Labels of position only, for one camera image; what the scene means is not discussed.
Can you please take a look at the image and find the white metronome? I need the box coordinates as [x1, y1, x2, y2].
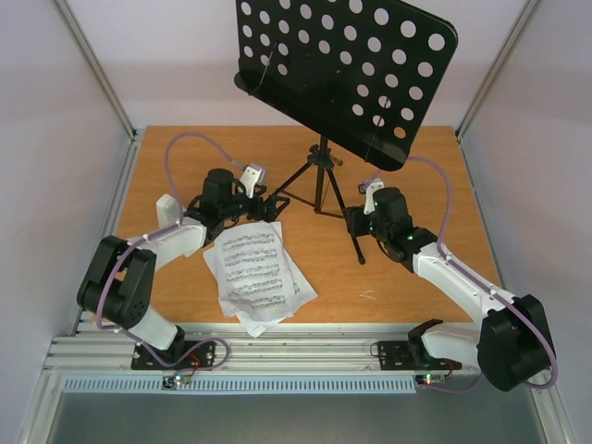
[156, 194, 200, 257]

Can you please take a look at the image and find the black music stand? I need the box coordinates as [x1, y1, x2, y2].
[233, 0, 459, 265]

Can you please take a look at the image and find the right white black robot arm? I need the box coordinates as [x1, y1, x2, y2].
[344, 181, 559, 392]

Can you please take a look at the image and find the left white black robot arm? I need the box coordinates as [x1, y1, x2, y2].
[77, 166, 290, 368]

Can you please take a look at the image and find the white sheet music paper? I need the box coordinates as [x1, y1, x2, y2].
[214, 223, 295, 322]

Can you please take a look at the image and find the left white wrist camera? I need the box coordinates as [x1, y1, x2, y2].
[240, 164, 266, 199]

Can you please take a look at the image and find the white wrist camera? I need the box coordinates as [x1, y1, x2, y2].
[240, 164, 266, 199]
[359, 179, 385, 216]

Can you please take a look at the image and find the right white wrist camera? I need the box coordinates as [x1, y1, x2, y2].
[359, 179, 385, 216]

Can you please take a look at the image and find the aluminium rail base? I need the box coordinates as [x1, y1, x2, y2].
[43, 322, 549, 376]

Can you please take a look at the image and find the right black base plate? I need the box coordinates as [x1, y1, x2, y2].
[370, 340, 463, 372]

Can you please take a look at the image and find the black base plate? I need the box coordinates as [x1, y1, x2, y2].
[130, 340, 216, 371]
[370, 340, 463, 372]

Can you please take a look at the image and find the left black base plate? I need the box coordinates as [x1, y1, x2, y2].
[130, 340, 216, 371]

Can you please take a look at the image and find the right aluminium frame post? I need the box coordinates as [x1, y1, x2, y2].
[455, 0, 544, 144]

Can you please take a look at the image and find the aluminium frame post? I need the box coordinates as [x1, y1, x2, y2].
[50, 0, 137, 142]
[455, 0, 544, 144]

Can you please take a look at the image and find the grey slotted cable duct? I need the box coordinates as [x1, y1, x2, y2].
[61, 375, 416, 395]

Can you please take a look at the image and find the left aluminium frame post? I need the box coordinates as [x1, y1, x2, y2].
[50, 0, 137, 142]

